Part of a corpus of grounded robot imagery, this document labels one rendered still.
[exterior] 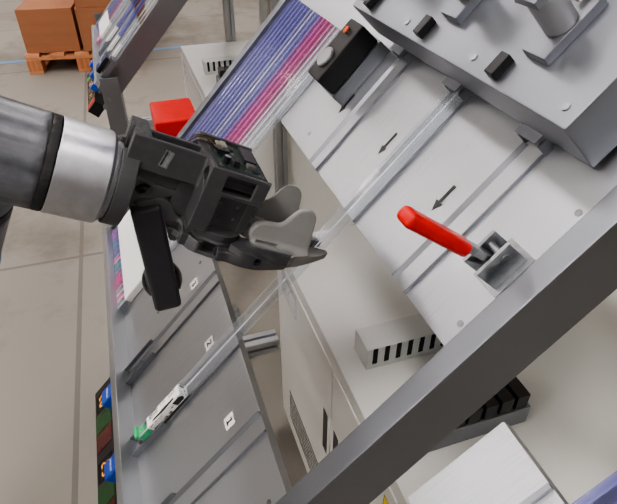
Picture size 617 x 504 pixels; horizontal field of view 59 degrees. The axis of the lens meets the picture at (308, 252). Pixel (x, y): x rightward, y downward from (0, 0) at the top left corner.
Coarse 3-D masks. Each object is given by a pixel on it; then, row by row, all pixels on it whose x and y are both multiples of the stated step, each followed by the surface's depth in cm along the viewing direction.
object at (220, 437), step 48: (192, 288) 70; (144, 336) 74; (192, 336) 65; (144, 384) 68; (240, 384) 54; (192, 432) 57; (240, 432) 51; (144, 480) 59; (192, 480) 53; (240, 480) 49; (288, 480) 46
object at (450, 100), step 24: (456, 96) 48; (432, 120) 49; (408, 144) 50; (384, 168) 51; (360, 192) 52; (336, 216) 53; (312, 240) 54; (264, 312) 56; (240, 336) 57; (216, 360) 58; (192, 384) 59; (144, 432) 61
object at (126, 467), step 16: (112, 256) 91; (112, 272) 88; (112, 288) 84; (112, 304) 81; (112, 320) 78; (112, 336) 76; (112, 352) 73; (112, 368) 71; (112, 384) 69; (112, 400) 68; (128, 400) 68; (112, 416) 66; (128, 416) 66; (128, 432) 64; (128, 448) 62; (128, 464) 61; (128, 480) 59; (128, 496) 57
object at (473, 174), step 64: (320, 0) 79; (384, 64) 60; (320, 128) 64; (384, 128) 55; (448, 128) 49; (512, 128) 44; (384, 192) 51; (448, 192) 46; (512, 192) 41; (576, 192) 37; (384, 256) 48; (448, 256) 43; (448, 320) 40
